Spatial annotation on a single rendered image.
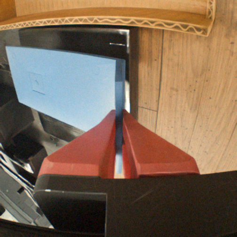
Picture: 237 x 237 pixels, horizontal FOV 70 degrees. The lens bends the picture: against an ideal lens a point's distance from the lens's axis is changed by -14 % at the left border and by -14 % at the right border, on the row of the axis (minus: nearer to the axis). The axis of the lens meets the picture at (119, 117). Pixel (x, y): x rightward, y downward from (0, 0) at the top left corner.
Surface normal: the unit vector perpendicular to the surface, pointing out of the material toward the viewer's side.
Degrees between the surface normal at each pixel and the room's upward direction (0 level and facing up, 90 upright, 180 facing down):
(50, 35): 0
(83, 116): 1
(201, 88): 0
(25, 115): 90
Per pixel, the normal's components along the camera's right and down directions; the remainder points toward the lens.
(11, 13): 0.87, 0.27
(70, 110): -0.50, 0.52
